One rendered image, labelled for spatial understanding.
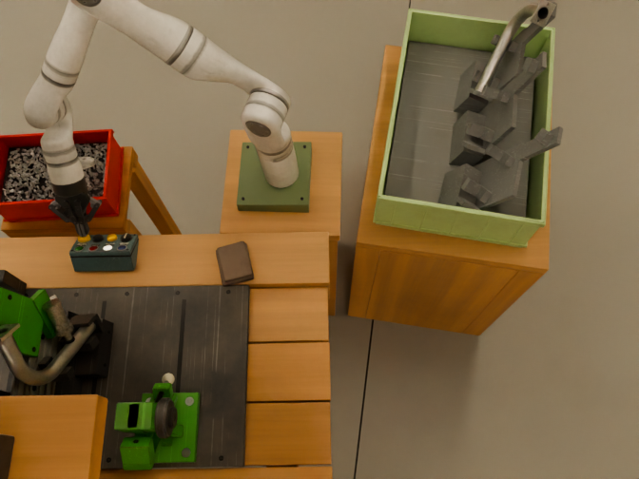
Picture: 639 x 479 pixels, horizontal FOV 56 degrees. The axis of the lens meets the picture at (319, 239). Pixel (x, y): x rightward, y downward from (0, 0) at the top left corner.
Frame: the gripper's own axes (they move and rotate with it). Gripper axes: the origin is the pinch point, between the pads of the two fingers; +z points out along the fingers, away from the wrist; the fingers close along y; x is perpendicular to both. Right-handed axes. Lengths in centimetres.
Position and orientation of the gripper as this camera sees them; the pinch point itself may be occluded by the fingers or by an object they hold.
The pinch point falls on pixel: (82, 228)
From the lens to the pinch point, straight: 158.7
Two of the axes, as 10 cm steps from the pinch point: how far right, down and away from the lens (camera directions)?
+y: 10.0, -0.3, -0.1
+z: 0.3, 8.4, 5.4
